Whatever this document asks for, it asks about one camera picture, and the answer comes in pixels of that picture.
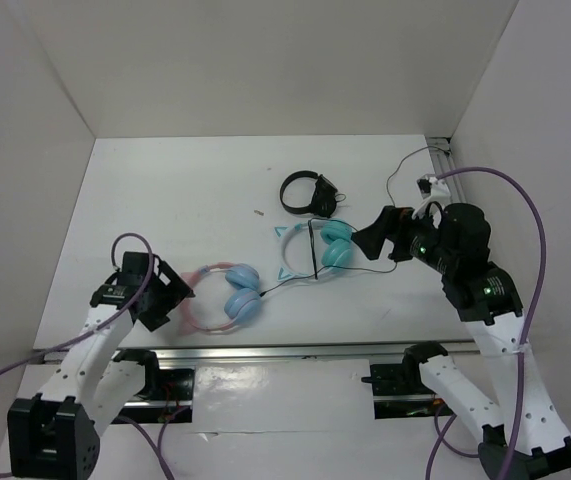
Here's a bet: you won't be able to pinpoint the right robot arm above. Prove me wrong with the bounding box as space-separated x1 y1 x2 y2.
352 203 571 479

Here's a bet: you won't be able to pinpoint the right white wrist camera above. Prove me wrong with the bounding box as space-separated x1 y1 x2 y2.
412 175 451 219

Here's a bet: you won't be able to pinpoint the aluminium front rail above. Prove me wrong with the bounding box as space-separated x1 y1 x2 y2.
32 339 486 365

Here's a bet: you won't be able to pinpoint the white front cover plate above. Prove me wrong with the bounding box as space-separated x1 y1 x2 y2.
192 359 374 433

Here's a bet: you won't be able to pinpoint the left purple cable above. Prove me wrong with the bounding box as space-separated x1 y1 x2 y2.
0 232 156 406

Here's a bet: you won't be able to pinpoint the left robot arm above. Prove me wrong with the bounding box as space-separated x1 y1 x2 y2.
7 252 193 479

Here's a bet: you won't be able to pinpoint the white teal cat-ear headphones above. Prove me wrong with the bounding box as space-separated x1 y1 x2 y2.
274 218 354 283

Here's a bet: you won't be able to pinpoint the aluminium rail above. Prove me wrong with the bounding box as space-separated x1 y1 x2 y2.
32 339 486 365
426 137 466 203

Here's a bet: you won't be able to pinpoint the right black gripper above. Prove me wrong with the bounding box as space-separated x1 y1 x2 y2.
350 203 456 273

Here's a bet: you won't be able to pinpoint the black headphones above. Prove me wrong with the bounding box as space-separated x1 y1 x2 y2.
279 170 346 219

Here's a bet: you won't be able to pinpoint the pink blue cat-ear headphones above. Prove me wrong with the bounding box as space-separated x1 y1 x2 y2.
178 262 263 335

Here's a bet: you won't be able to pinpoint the aluminium right rail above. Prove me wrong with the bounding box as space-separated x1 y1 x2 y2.
426 137 466 203

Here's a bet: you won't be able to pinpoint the thin black audio cable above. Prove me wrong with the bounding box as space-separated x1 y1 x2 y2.
257 144 454 301

